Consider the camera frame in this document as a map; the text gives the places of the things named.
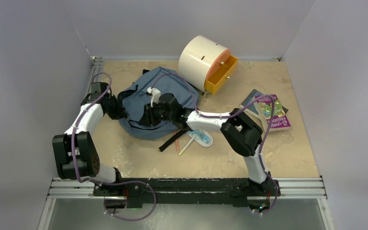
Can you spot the blister pack with blue items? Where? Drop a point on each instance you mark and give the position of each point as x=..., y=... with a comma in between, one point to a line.
x=202, y=137

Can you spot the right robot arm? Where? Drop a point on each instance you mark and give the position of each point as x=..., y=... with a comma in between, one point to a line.
x=242, y=134

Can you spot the aluminium frame rail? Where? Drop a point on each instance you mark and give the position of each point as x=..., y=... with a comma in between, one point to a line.
x=290, y=188

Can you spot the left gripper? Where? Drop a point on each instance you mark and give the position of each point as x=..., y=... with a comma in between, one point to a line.
x=120, y=112

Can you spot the dark blue book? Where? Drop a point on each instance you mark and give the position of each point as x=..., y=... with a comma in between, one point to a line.
x=250, y=103

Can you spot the white marker pen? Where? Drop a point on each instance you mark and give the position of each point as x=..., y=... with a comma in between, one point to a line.
x=186, y=146

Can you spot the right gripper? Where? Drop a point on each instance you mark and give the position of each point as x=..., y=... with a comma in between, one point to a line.
x=148, y=119

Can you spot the yellow open drawer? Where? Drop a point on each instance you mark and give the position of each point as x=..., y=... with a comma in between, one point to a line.
x=219, y=78

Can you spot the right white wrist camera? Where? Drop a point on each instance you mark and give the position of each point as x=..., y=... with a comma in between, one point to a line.
x=154, y=95

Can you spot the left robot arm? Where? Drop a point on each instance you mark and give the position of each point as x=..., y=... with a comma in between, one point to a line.
x=76, y=157

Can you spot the purple children's book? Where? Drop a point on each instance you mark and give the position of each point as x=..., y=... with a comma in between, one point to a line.
x=275, y=126

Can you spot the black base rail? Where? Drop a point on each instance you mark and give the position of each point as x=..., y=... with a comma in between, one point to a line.
x=193, y=191

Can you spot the cream round drawer cabinet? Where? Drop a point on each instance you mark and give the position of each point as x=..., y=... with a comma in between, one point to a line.
x=200, y=59

